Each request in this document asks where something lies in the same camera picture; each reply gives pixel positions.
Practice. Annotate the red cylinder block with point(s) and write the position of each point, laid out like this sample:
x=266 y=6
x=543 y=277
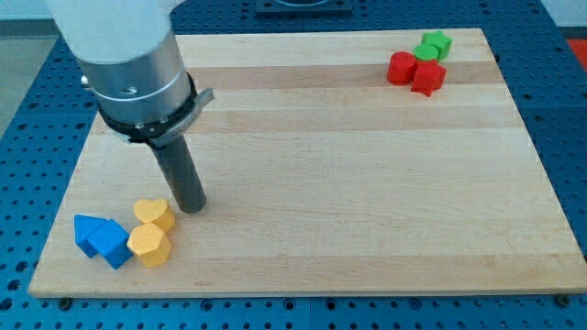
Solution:
x=401 y=68

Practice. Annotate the black flange ring with clamp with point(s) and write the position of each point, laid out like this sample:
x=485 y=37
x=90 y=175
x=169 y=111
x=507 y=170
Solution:
x=165 y=128

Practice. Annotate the light wooden board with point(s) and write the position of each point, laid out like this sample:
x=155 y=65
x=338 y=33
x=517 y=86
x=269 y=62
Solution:
x=323 y=179

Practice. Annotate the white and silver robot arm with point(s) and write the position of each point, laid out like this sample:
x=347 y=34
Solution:
x=131 y=61

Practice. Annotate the yellow heart block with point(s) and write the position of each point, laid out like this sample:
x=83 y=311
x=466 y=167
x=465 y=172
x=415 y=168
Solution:
x=157 y=212

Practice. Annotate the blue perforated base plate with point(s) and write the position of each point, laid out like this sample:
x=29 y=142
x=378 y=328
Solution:
x=40 y=148

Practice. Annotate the red star block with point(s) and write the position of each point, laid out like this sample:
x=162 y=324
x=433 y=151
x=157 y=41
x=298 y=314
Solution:
x=429 y=76

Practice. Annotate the green star block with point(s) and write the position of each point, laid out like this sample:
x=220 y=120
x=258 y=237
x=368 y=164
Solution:
x=440 y=41

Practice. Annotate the red object at right edge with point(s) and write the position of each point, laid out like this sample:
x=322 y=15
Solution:
x=579 y=49

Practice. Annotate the blue cube block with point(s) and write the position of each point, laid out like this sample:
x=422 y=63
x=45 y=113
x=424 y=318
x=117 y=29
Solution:
x=110 y=241

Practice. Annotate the green cylinder block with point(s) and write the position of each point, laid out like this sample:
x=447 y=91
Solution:
x=425 y=52

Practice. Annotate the yellow hexagon block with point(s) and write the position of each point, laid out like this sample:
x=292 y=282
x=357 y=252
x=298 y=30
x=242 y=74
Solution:
x=150 y=245

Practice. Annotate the blue triangle block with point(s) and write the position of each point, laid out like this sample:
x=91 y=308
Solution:
x=84 y=227

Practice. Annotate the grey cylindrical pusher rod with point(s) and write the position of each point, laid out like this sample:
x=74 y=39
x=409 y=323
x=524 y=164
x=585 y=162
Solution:
x=177 y=166

